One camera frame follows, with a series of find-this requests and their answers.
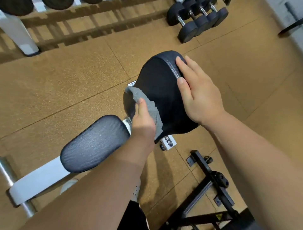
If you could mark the person's right hand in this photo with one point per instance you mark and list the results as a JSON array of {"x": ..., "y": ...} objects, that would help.
[{"x": 201, "y": 97}]

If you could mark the person's left hand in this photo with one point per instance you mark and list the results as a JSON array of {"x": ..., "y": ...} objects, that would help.
[{"x": 143, "y": 125}]

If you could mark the grey cleaning cloth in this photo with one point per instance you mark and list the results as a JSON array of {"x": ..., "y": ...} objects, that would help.
[{"x": 151, "y": 109}]

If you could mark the black adjustable weight bench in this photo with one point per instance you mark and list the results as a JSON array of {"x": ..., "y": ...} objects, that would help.
[{"x": 203, "y": 163}]

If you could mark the white exercise machine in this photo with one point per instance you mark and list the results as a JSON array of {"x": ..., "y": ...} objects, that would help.
[{"x": 35, "y": 180}]

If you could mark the person's left forearm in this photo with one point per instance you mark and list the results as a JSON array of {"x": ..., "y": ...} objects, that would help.
[{"x": 94, "y": 194}]

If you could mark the person's right forearm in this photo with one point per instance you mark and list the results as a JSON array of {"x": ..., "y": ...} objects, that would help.
[{"x": 255, "y": 170}]

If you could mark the white perforated right shoe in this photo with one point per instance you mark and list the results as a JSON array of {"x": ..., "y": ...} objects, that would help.
[{"x": 136, "y": 192}]

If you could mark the white perforated shoe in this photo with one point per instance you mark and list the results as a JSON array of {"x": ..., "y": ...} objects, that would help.
[
  {"x": 136, "y": 192},
  {"x": 68, "y": 184}
]

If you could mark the black trousers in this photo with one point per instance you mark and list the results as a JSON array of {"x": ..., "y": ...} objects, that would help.
[{"x": 135, "y": 218}]

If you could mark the white perforated left shoe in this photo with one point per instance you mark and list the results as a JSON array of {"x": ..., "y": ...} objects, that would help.
[{"x": 68, "y": 184}]

